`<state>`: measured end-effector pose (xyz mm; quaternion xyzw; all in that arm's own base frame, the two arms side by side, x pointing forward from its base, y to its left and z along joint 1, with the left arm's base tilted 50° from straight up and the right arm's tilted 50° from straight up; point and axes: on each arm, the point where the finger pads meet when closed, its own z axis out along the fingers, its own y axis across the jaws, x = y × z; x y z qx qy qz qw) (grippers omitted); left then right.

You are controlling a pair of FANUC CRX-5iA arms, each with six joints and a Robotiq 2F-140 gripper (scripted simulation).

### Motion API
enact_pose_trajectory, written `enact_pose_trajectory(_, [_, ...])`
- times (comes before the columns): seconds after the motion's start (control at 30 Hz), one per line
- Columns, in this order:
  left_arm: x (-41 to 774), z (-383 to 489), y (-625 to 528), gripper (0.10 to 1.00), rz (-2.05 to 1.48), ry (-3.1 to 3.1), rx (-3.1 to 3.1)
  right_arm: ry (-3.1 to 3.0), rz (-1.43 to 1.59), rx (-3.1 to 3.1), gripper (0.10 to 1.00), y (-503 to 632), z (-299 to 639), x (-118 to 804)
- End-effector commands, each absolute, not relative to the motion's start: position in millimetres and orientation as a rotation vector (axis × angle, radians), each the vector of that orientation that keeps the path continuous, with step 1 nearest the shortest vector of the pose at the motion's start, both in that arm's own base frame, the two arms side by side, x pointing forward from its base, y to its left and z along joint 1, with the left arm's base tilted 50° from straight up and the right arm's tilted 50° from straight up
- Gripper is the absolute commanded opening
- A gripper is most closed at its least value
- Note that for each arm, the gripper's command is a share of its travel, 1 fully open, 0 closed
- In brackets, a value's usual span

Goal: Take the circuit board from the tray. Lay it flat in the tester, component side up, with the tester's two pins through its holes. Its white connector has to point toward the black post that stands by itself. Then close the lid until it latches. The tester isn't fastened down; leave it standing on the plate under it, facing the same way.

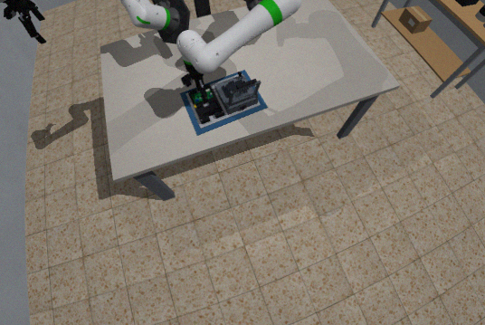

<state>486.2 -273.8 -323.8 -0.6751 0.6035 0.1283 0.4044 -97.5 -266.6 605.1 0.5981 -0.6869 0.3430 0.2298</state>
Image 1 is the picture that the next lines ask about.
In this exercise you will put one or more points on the blue flat mat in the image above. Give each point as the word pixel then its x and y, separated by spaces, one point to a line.
pixel 224 121

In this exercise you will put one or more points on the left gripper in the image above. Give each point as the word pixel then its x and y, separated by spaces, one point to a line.
pixel 199 85

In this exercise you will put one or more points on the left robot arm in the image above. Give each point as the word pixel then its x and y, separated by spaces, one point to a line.
pixel 205 58

